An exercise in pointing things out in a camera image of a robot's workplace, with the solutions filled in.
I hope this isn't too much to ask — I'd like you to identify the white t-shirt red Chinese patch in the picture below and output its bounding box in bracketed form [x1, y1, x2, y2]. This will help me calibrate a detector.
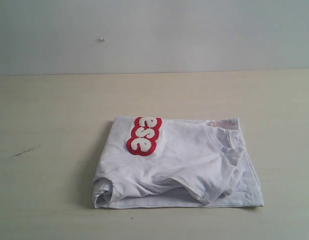
[92, 116, 264, 209]

